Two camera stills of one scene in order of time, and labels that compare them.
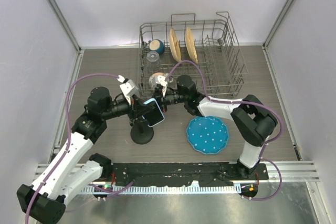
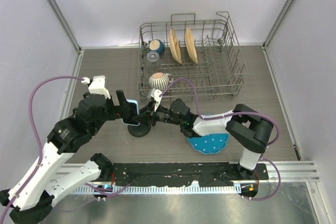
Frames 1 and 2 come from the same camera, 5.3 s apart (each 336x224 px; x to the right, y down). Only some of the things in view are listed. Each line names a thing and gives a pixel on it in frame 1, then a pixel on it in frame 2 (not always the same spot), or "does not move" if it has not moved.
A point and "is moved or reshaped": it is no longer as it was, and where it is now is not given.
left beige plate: (174, 45) does not move
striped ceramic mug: (153, 78) does not move
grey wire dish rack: (208, 50) does not move
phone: (152, 113) is moved or reshaped
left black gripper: (135, 109) to (118, 112)
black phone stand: (142, 134) is moved or reshaped
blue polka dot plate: (207, 135) does not move
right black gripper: (158, 94) to (150, 117)
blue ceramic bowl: (156, 45) does not move
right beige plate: (190, 45) does not move
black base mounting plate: (182, 174) does not move
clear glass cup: (153, 62) does not move
